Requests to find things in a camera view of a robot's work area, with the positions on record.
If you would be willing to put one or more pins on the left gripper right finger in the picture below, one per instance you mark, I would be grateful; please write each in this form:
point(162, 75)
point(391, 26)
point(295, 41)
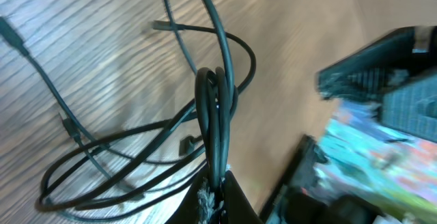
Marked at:
point(236, 209)

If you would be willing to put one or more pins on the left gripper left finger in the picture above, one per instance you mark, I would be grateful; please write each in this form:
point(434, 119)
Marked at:
point(197, 207)

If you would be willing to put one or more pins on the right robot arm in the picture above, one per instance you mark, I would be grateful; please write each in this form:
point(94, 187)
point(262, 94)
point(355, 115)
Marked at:
point(376, 161)

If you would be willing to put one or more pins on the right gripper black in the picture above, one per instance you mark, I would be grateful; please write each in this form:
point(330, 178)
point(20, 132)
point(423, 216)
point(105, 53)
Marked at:
point(390, 61)

